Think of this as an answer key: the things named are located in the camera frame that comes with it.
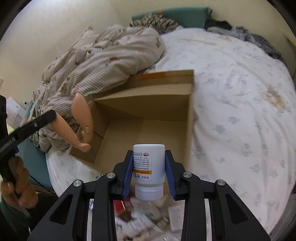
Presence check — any white pill bottle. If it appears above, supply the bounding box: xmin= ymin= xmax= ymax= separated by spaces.
xmin=133 ymin=144 xmax=166 ymax=201

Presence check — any person's left hand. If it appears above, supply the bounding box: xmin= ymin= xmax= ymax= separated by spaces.
xmin=1 ymin=156 xmax=38 ymax=210

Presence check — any green pillow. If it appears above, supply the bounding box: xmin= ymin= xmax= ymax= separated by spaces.
xmin=132 ymin=7 xmax=213 ymax=28

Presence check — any brown cardboard box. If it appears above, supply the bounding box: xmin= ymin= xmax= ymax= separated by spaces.
xmin=69 ymin=70 xmax=194 ymax=173

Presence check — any beige patterned blanket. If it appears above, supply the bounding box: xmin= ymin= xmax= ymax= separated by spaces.
xmin=27 ymin=24 xmax=167 ymax=153

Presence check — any dark clothes pile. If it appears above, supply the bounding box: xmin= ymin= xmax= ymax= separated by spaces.
xmin=204 ymin=19 xmax=284 ymax=62

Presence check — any white floral bed sheet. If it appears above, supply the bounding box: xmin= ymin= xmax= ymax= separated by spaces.
xmin=45 ymin=27 xmax=296 ymax=235

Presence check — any leopard print cloth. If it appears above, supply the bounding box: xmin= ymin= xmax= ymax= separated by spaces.
xmin=129 ymin=13 xmax=180 ymax=34

